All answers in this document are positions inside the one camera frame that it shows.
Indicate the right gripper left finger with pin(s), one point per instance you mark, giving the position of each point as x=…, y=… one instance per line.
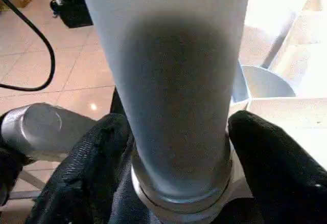
x=84, y=178

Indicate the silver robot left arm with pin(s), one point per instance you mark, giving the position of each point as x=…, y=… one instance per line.
x=46, y=129

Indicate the white plastic table top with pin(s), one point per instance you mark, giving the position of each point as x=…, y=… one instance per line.
x=281, y=29

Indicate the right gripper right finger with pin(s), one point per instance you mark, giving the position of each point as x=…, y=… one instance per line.
x=281, y=178

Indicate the black box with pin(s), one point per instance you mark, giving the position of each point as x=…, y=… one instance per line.
x=74, y=9

